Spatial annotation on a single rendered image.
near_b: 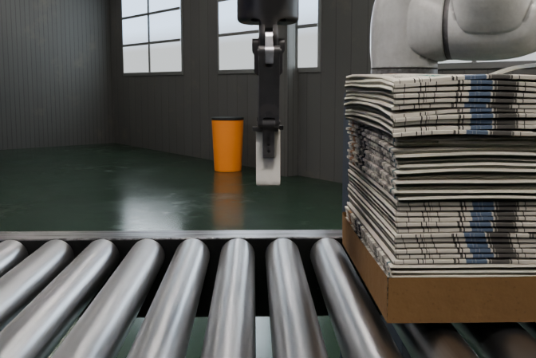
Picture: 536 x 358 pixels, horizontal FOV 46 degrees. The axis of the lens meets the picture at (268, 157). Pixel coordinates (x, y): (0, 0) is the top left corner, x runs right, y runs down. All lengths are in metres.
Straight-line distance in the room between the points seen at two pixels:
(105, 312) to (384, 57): 0.98
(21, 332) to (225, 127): 6.64
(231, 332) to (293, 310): 0.08
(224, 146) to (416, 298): 6.69
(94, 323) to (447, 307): 0.32
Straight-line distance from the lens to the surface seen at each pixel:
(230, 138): 7.22
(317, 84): 6.73
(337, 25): 6.53
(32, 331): 0.64
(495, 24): 1.40
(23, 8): 10.69
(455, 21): 1.43
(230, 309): 0.64
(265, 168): 0.78
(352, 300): 0.67
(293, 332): 0.59
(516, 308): 0.62
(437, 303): 0.60
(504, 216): 0.60
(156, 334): 0.59
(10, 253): 0.93
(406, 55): 1.45
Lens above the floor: 1.02
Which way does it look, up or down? 7 degrees down
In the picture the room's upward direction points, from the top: straight up
